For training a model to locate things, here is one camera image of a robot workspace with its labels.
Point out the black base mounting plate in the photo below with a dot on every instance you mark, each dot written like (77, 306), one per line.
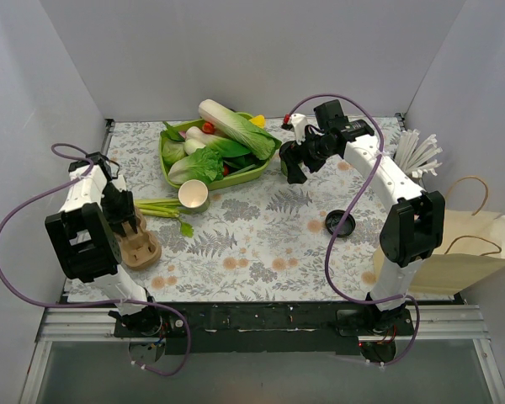
(270, 327)

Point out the floral table mat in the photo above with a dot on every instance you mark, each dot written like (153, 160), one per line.
(270, 240)

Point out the white wrapped straws bundle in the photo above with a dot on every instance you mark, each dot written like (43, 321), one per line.
(415, 157)

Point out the brown cardboard cup carrier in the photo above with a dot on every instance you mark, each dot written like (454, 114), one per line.
(140, 249)

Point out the green paper coffee cup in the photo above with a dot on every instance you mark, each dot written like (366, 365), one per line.
(283, 167)

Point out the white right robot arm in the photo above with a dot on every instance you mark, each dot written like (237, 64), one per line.
(414, 225)

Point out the aluminium frame rail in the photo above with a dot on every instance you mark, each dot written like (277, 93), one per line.
(94, 324)

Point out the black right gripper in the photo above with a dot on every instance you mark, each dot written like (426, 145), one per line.
(297, 159)

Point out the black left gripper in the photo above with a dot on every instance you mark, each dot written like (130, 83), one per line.
(124, 215)

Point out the green lettuce head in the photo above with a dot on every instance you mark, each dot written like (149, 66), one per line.
(204, 165)

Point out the yellow pepper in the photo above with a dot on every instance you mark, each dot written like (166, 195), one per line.
(259, 121)

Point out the white bok choy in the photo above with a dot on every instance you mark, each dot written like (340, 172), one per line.
(196, 139)

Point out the napa cabbage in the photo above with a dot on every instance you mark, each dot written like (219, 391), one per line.
(256, 139)

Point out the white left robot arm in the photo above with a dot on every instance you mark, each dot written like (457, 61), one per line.
(99, 236)

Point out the brown paper bag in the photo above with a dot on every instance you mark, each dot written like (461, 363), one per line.
(473, 248)

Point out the green celery stalks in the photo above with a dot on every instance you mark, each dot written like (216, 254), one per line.
(167, 208)

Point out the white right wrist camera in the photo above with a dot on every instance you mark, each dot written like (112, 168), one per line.
(297, 123)

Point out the red orange pepper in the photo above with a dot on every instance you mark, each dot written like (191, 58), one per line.
(208, 128)

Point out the green vegetable tray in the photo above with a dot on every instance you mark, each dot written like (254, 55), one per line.
(234, 170)

